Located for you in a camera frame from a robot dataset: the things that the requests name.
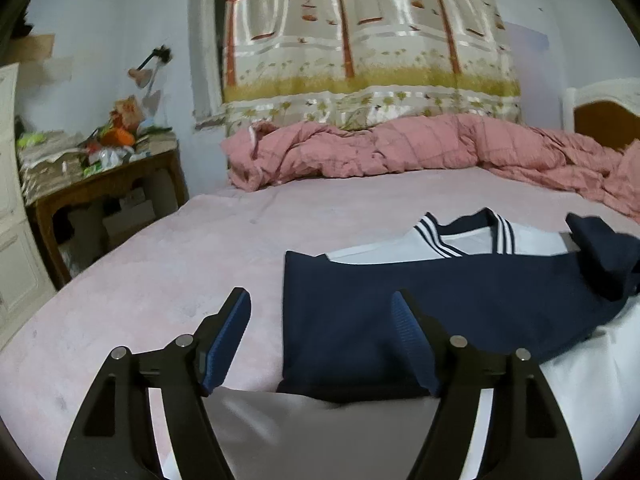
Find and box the tree print curtain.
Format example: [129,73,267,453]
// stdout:
[220,0,523,131]

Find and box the white and navy jacket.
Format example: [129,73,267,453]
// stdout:
[150,207,640,480]

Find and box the stack of books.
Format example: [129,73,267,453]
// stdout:
[135,127,178,153]

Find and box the stack of papers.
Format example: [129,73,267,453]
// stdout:
[17,130,86,206]

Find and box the pink desk lamp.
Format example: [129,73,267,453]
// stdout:
[127,46,172,111]

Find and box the grey cardboard box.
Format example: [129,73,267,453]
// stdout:
[102,200,156,248]

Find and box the white framed window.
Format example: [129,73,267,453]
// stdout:
[189,0,236,128]

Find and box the pink checked quilt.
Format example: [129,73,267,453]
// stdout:
[221,114,640,218]

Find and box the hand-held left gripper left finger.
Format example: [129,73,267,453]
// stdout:
[56,287,252,480]

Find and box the cream drawer cabinet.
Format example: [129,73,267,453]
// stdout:
[0,62,56,351]

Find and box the white and brown headboard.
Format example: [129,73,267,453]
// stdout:
[562,77,640,153]

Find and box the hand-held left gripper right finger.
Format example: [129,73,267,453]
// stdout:
[391,290,583,480]

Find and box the orange plush toy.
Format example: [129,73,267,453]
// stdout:
[97,95,146,148]

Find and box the brown wooden desk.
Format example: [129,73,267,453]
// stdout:
[25,140,190,291]

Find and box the bed with pink sheet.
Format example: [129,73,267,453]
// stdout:
[0,165,640,480]

